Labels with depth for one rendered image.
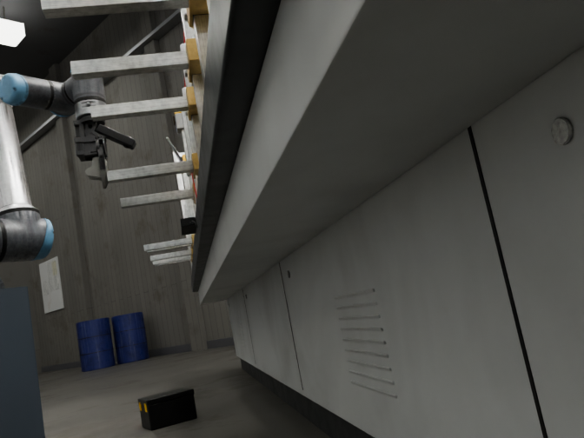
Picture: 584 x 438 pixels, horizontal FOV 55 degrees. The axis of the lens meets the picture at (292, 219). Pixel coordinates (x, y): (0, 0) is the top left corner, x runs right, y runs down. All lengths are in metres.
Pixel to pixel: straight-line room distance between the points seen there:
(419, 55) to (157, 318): 9.51
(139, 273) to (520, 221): 9.73
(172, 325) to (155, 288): 0.74
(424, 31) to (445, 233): 0.37
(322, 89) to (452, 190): 0.30
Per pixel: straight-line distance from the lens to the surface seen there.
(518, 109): 0.55
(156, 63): 1.30
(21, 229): 2.13
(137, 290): 10.27
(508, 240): 0.59
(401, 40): 0.37
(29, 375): 2.02
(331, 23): 0.37
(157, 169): 1.73
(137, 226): 10.15
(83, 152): 1.75
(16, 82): 1.84
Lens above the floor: 0.37
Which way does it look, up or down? 9 degrees up
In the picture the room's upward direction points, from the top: 11 degrees counter-clockwise
